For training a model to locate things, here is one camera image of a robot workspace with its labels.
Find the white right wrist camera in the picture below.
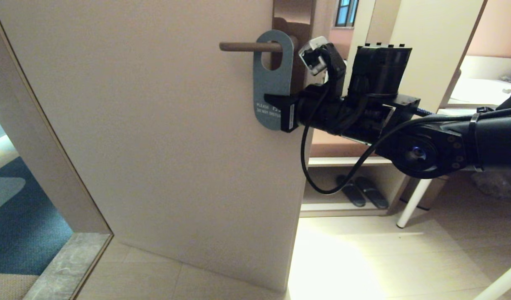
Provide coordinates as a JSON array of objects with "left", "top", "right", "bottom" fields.
[{"left": 298, "top": 36, "right": 330, "bottom": 76}]

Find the black right camera cable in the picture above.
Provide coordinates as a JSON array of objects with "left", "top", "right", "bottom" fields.
[{"left": 301, "top": 48, "right": 511, "bottom": 195}]

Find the beige wooden door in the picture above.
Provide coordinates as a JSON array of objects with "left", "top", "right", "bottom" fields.
[{"left": 0, "top": 0, "right": 337, "bottom": 292}]

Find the white table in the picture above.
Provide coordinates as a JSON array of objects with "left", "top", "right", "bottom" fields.
[{"left": 396, "top": 107, "right": 511, "bottom": 300}]

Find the bronze door handle lever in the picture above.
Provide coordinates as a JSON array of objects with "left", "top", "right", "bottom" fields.
[{"left": 219, "top": 41, "right": 299, "bottom": 54}]

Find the cream wardrobe shelf unit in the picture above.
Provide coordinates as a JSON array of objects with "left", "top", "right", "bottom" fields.
[{"left": 299, "top": 0, "right": 487, "bottom": 218}]

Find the tall wall mirror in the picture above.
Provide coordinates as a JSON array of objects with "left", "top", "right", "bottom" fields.
[{"left": 322, "top": 0, "right": 376, "bottom": 46}]

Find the beige trash bin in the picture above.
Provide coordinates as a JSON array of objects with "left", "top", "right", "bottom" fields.
[{"left": 401, "top": 177, "right": 450, "bottom": 211}]

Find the clear plastic bag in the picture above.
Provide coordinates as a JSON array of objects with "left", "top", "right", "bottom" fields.
[{"left": 471, "top": 171, "right": 511, "bottom": 203}]

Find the white washbasin countertop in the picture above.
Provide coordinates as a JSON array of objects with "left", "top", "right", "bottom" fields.
[{"left": 449, "top": 55, "right": 511, "bottom": 108}]

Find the grey-blue do-not-disturb door sign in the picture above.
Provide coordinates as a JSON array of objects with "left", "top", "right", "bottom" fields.
[{"left": 253, "top": 30, "right": 296, "bottom": 131}]

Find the grey marble threshold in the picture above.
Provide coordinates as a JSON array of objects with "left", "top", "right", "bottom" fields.
[{"left": 24, "top": 233, "right": 113, "bottom": 300}]

